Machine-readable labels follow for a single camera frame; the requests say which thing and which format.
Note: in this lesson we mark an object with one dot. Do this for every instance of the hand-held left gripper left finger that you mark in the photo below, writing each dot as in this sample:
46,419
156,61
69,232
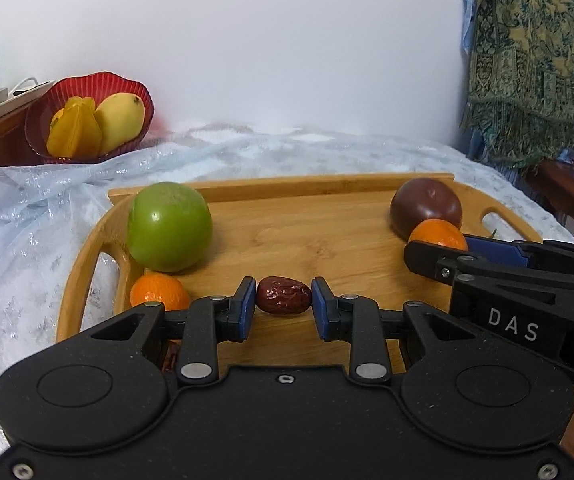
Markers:
246,310

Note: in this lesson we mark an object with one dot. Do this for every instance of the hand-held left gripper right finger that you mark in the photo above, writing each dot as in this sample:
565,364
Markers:
322,310

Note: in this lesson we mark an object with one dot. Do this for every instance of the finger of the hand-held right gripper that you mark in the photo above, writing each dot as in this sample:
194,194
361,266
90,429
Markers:
497,251
432,260

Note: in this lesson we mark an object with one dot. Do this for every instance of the tangerine with stem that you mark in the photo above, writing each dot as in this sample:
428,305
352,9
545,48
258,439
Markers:
437,237

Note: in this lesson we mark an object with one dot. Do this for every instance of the red date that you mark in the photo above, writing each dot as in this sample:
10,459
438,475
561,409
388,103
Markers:
282,295

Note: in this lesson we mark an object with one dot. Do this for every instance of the wooden tray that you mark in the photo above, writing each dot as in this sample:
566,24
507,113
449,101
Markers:
292,230

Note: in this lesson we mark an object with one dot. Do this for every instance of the small orange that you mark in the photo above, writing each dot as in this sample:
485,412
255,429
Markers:
159,292

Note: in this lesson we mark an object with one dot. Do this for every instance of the dark purple passion fruit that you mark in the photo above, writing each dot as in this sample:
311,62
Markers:
424,205

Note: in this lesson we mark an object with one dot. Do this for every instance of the dark wooden side table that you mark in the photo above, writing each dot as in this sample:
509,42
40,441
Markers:
567,195

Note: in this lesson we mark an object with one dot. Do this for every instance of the green apple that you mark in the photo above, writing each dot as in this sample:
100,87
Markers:
169,227

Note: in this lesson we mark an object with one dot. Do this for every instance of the green patterned fringed scarf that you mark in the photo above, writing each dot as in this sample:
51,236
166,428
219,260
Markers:
527,60

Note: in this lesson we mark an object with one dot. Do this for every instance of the sheer snowflake cloth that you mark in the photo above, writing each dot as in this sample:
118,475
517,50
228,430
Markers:
42,260

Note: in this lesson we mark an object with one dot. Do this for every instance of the yellow mango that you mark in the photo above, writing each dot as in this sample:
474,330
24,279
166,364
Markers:
119,120

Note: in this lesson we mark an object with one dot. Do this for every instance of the yellow starfruit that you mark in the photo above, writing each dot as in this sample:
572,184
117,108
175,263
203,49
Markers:
74,130

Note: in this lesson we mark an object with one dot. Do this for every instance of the red fruit bowl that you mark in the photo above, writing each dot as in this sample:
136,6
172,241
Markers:
92,85

